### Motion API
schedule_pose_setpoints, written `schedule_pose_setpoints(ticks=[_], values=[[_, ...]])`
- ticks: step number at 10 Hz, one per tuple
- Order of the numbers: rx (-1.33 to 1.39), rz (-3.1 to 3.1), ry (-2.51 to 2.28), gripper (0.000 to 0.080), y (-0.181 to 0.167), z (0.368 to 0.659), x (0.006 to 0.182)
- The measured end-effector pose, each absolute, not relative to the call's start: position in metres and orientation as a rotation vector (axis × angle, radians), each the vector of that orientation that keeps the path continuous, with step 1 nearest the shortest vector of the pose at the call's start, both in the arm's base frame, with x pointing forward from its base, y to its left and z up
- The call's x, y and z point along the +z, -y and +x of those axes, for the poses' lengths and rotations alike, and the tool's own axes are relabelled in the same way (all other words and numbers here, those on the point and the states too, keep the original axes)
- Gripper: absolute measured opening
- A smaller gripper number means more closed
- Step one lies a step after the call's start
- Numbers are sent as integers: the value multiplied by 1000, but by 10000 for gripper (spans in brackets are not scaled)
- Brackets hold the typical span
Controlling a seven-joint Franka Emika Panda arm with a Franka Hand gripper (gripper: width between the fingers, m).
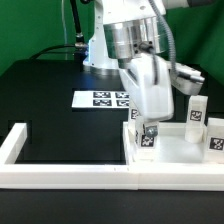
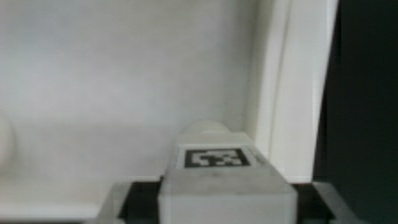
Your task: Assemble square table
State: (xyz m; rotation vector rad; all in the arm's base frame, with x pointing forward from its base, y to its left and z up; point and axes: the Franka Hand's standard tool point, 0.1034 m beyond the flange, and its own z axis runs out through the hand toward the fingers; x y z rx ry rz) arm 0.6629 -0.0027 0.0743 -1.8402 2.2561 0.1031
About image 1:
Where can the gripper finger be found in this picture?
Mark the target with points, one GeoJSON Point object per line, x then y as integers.
{"type": "Point", "coordinates": [151, 129]}

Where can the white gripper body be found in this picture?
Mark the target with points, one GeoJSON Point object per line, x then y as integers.
{"type": "Point", "coordinates": [148, 84]}

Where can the white square table top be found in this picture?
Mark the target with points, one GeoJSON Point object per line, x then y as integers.
{"type": "Point", "coordinates": [171, 146]}

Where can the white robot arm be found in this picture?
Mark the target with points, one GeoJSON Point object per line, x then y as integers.
{"type": "Point", "coordinates": [132, 39]}

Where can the white U-shaped fence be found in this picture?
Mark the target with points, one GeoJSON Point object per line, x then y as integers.
{"type": "Point", "coordinates": [202, 177]}

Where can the white marker tag sheet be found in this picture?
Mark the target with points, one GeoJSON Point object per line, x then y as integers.
{"type": "Point", "coordinates": [100, 99]}

